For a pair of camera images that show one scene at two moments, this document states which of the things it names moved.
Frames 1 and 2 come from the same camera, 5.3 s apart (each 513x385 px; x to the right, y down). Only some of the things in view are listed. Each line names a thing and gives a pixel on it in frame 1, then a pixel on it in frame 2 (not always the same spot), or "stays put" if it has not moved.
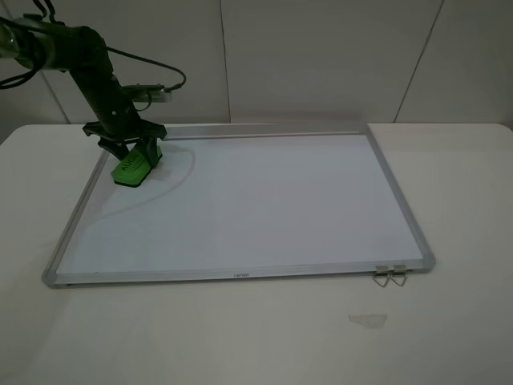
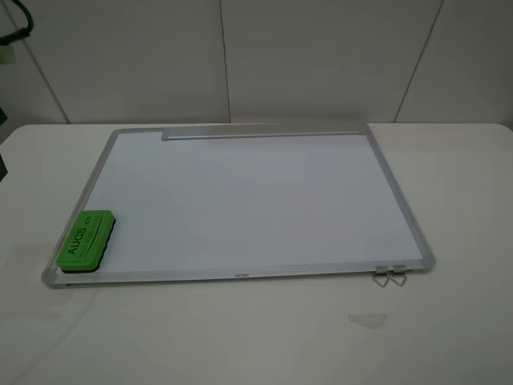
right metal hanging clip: [399, 269] stays put
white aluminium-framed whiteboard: [244, 200] stays put
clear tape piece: [374, 321] stays put
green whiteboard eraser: [132, 168] -> [86, 243]
